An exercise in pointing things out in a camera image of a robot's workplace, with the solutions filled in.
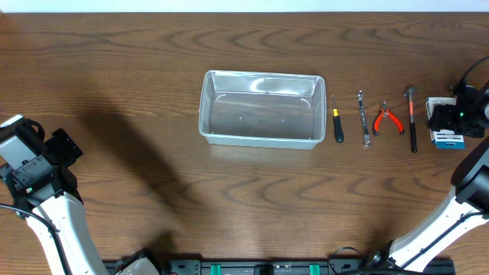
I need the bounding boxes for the clear plastic container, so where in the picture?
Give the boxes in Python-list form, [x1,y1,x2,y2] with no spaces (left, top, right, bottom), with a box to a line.
[199,70,327,150]

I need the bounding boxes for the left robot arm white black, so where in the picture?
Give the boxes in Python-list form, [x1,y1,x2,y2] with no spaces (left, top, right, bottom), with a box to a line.
[1,115,159,274]

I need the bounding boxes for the red handled pliers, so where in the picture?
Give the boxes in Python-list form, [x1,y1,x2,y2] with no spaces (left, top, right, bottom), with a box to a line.
[372,99,405,137]

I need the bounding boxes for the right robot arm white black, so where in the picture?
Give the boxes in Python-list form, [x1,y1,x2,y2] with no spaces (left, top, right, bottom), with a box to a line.
[365,139,488,272]

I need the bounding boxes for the small hammer black handle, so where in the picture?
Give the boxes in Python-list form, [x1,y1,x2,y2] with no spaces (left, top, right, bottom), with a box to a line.
[404,86,417,153]

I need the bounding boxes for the black yellow screwdriver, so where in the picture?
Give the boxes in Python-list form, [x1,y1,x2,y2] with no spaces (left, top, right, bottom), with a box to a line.
[332,95,344,143]

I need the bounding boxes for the silver wrench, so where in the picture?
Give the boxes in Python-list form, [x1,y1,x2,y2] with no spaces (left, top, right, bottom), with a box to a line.
[357,90,371,148]

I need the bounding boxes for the white blue cardboard box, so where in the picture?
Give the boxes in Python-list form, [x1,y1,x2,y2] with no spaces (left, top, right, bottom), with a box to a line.
[426,97,465,150]

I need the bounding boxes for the black mounting rail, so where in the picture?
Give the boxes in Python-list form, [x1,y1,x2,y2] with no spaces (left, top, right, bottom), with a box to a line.
[102,257,455,275]

